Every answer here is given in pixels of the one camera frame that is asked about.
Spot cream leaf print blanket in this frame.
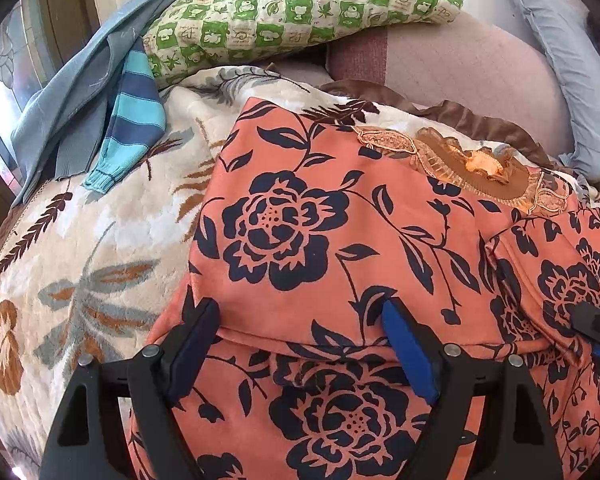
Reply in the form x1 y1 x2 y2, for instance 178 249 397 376
0 65 600 480

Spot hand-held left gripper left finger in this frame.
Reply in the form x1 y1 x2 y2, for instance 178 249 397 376
40 297 221 480

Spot pink pillow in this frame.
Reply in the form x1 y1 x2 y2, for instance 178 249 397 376
325 10 573 156

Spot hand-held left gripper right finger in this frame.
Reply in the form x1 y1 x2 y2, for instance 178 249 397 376
382 297 563 480

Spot grey-blue knit garment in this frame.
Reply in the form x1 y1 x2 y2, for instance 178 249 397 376
10 0 211 208

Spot brown wooden window frame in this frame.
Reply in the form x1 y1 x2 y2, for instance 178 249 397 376
0 0 106 211

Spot blue striped sweater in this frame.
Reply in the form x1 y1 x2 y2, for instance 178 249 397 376
83 50 165 195

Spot stained glass window pane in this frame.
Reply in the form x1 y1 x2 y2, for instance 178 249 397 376
0 0 51 161

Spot orange floral garment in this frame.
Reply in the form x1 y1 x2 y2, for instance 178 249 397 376
127 96 600 480

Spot green checked pillow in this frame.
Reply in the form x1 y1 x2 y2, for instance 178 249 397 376
142 0 465 88

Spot light blue pillow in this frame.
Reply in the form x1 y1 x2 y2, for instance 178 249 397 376
495 0 600 186

